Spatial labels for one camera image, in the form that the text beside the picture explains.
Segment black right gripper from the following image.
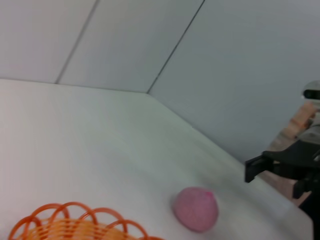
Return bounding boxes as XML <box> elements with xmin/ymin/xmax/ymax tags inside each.
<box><xmin>244</xmin><ymin>139</ymin><xmax>320</xmax><ymax>200</ymax></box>

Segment pink peach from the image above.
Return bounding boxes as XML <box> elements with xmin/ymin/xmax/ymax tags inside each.
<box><xmin>172</xmin><ymin>186</ymin><xmax>220</xmax><ymax>234</ymax></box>

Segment orange woven plastic basket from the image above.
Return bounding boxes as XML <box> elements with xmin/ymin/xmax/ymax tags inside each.
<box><xmin>8</xmin><ymin>201</ymin><xmax>166</xmax><ymax>240</ymax></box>

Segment dark robot torso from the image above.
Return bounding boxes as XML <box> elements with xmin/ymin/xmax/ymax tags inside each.
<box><xmin>298</xmin><ymin>189</ymin><xmax>320</xmax><ymax>240</ymax></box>

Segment tan stacked blocks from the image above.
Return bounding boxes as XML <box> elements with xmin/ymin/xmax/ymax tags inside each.
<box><xmin>272</xmin><ymin>101</ymin><xmax>316</xmax><ymax>151</ymax></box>

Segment white robot head camera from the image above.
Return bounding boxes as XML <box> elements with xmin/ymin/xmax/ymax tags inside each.
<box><xmin>301</xmin><ymin>79</ymin><xmax>320</xmax><ymax>101</ymax></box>

